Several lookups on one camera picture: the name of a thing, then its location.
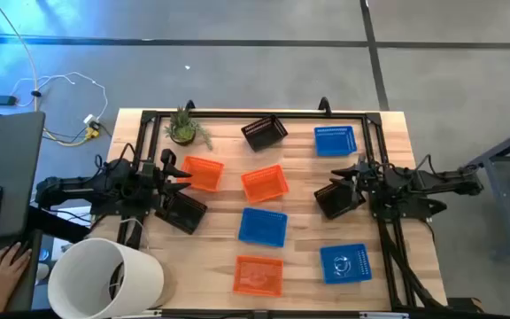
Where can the black plastic basket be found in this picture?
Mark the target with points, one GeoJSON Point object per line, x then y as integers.
{"type": "Point", "coordinates": [265, 133]}
{"type": "Point", "coordinates": [184, 215]}
{"type": "Point", "coordinates": [337, 201]}

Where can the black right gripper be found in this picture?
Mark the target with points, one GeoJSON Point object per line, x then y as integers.
{"type": "Point", "coordinates": [365, 179]}

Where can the orange plastic basket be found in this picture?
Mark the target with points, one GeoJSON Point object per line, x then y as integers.
{"type": "Point", "coordinates": [204, 175]}
{"type": "Point", "coordinates": [258, 277]}
{"type": "Point", "coordinates": [265, 184]}

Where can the person's hand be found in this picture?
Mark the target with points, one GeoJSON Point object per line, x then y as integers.
{"type": "Point", "coordinates": [2, 274]}

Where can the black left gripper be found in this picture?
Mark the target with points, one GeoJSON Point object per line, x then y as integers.
{"type": "Point", "coordinates": [152, 179]}

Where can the white plug adaptor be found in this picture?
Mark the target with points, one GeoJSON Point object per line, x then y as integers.
{"type": "Point", "coordinates": [90, 119]}

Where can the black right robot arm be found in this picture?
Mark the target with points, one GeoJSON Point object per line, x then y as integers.
{"type": "Point", "coordinates": [441, 181]}

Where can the black padded bar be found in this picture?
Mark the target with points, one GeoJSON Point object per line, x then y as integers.
{"type": "Point", "coordinates": [56, 223]}

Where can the white cylindrical lamp shade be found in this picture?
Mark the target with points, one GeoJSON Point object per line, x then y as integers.
{"type": "Point", "coordinates": [140, 274]}

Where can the potted green succulent plant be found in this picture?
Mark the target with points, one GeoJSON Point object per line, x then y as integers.
{"type": "Point", "coordinates": [183, 128]}

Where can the black aluminium table frame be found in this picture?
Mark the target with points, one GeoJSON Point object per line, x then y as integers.
{"type": "Point", "coordinates": [259, 114]}

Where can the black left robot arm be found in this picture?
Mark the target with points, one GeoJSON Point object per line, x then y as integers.
{"type": "Point", "coordinates": [78, 186]}

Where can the grey desk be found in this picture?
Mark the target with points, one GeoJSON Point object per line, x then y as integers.
{"type": "Point", "coordinates": [7, 155]}

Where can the blue plastic basket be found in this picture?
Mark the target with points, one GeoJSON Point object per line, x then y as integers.
{"type": "Point", "coordinates": [334, 142]}
{"type": "Point", "coordinates": [345, 263]}
{"type": "Point", "coordinates": [263, 228]}

